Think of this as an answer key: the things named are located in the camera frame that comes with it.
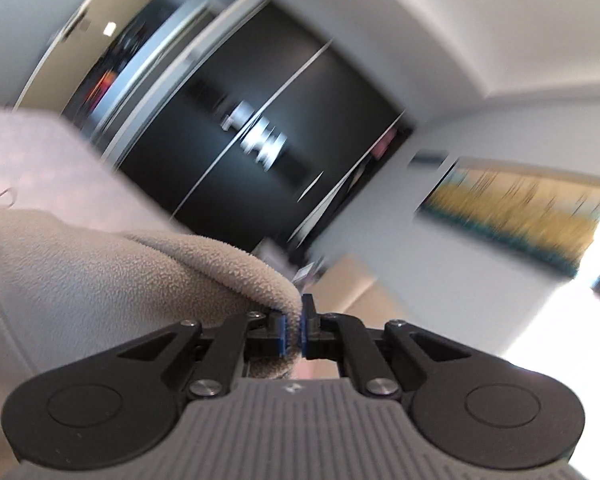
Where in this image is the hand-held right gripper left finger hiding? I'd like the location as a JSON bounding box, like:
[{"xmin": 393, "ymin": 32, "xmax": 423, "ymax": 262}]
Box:
[{"xmin": 117, "ymin": 311, "xmax": 287, "ymax": 400}]

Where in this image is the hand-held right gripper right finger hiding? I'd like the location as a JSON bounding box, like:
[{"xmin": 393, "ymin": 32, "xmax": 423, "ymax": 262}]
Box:
[{"xmin": 302, "ymin": 295, "xmax": 473, "ymax": 400}]

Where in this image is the beige fleece jacket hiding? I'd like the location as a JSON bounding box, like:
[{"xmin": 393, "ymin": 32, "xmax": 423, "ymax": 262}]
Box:
[{"xmin": 0, "ymin": 205, "xmax": 303, "ymax": 480}]

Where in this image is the beige headboard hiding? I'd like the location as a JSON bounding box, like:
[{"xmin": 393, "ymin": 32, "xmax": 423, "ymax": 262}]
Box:
[{"xmin": 305, "ymin": 252, "xmax": 416, "ymax": 326}]

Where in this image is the black wardrobe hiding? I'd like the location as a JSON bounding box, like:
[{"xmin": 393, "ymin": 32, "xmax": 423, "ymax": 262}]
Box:
[{"xmin": 115, "ymin": 0, "xmax": 416, "ymax": 261}]

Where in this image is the white sliding door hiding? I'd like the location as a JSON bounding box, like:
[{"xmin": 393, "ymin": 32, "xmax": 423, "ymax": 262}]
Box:
[{"xmin": 92, "ymin": 0, "xmax": 263, "ymax": 161}]

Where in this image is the bed with dotted grey sheet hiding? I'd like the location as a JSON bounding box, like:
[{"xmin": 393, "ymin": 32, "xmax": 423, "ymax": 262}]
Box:
[{"xmin": 0, "ymin": 107, "xmax": 193, "ymax": 238}]

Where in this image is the orange object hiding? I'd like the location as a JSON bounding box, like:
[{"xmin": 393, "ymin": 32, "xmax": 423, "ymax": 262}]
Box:
[{"xmin": 94, "ymin": 71, "xmax": 118, "ymax": 96}]

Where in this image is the beige door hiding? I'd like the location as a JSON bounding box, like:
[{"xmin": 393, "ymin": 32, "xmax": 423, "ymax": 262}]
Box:
[{"xmin": 12, "ymin": 0, "xmax": 201, "ymax": 111}]

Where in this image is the yellow wall painting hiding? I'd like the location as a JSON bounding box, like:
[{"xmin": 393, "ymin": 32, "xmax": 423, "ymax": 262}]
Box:
[{"xmin": 414, "ymin": 157, "xmax": 600, "ymax": 306}]

